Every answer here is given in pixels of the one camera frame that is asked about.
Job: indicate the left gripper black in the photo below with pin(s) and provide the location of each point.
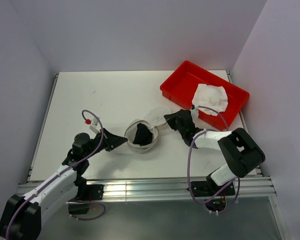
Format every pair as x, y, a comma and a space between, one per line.
111, 141

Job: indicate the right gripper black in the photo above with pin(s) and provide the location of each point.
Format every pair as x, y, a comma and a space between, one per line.
170, 119

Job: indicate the black bra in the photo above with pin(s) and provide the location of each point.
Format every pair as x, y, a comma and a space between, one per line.
143, 135

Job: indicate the white bra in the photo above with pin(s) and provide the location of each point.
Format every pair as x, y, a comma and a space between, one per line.
212, 97

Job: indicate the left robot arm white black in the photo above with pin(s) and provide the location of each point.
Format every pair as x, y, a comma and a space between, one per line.
24, 216

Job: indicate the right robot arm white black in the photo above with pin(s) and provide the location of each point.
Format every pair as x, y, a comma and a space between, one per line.
240, 151

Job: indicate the red plastic tray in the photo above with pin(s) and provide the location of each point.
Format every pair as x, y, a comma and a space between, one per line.
181, 85

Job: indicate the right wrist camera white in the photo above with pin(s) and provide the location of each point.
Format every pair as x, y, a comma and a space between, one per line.
194, 111

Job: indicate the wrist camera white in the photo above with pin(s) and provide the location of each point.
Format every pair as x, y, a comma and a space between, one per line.
93, 125
194, 111

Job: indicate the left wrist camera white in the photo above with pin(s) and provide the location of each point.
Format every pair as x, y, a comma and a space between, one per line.
93, 125

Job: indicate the aluminium frame rail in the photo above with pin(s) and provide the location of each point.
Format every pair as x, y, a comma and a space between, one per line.
175, 189

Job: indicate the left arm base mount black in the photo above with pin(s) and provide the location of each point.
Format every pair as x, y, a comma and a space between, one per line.
88, 197

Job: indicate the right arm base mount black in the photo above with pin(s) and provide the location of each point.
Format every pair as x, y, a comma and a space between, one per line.
208, 188

